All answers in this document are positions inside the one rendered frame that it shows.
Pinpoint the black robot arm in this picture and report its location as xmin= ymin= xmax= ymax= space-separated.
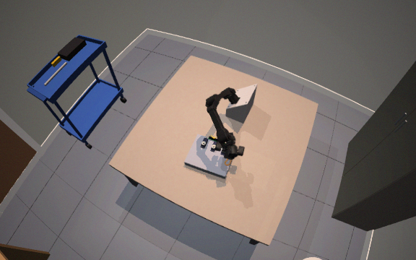
xmin=205 ymin=87 xmax=240 ymax=160

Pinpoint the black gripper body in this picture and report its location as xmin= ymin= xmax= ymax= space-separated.
xmin=215 ymin=141 xmax=245 ymax=156

